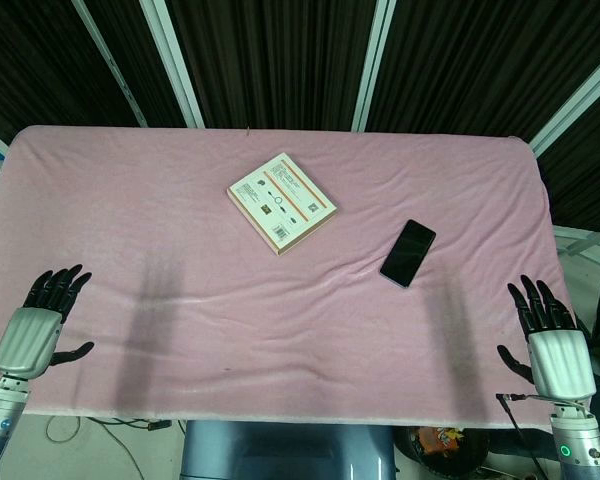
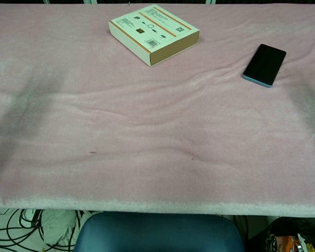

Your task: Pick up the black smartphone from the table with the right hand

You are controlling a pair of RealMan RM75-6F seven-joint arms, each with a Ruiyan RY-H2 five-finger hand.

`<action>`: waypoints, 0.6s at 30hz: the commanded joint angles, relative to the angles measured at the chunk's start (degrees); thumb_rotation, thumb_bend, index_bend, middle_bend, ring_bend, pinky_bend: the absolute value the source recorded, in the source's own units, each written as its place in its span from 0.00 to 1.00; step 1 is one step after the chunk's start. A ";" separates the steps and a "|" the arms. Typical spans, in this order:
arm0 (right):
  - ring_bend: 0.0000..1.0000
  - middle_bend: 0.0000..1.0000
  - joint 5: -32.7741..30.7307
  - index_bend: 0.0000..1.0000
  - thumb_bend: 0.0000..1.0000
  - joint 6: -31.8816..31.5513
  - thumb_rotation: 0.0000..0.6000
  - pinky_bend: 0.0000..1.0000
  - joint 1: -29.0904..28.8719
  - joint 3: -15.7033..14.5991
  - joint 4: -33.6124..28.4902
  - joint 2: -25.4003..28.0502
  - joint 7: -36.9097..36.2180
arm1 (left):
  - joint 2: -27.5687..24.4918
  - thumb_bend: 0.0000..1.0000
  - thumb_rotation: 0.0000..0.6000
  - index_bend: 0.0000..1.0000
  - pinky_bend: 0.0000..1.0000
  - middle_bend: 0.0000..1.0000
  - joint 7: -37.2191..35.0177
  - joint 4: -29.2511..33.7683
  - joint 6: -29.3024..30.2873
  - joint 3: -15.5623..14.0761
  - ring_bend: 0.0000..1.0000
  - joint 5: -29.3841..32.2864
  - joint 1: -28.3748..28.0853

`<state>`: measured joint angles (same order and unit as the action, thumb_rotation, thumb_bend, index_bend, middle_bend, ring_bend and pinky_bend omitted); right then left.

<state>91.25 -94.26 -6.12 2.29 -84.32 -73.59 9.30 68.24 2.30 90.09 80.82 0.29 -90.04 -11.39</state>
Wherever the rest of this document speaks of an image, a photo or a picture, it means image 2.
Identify black trash bag with wrappers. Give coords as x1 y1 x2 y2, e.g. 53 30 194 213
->
265 216 315 252

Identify black smartphone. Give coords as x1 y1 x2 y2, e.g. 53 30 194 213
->
242 44 287 88

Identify pink fleece table cloth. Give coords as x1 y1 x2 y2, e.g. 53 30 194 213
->
0 3 315 218

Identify white and orange product box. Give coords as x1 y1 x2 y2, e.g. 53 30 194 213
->
108 4 201 67

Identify black floor cables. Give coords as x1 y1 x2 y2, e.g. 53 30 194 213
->
0 208 82 252

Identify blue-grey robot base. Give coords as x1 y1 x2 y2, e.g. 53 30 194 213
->
73 212 246 252

